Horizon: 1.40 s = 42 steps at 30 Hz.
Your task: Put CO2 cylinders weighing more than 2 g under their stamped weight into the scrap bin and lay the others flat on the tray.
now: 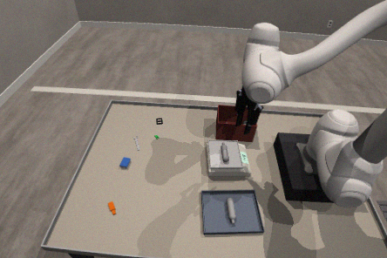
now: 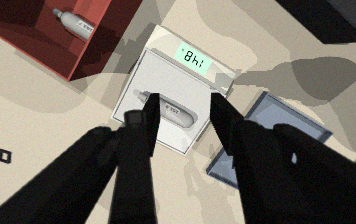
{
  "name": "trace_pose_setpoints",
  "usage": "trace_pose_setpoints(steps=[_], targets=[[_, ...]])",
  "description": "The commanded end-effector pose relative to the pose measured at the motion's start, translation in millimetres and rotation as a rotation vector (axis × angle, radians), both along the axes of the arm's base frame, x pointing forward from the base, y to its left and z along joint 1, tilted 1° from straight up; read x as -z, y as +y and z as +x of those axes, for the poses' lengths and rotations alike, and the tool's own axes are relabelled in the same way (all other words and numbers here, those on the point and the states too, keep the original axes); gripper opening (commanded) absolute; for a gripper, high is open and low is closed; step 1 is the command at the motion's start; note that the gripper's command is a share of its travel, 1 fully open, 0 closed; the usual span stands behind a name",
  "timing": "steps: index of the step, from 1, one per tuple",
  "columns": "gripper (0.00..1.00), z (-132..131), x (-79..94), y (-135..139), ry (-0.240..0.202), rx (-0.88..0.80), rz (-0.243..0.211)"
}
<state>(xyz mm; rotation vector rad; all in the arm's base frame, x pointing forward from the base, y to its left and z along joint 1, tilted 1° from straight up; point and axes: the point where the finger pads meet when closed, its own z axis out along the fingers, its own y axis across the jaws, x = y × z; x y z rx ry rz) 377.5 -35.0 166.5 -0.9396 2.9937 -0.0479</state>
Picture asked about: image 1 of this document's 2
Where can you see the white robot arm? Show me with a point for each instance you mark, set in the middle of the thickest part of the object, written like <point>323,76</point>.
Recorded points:
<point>347,165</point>

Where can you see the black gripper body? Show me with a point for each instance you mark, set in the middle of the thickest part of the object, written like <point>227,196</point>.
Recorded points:
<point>244,94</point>

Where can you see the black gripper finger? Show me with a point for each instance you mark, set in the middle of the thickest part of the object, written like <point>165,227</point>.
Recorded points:
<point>240,107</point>
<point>253,115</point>

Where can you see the red open box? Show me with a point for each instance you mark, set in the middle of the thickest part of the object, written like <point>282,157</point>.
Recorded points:
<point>228,131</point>

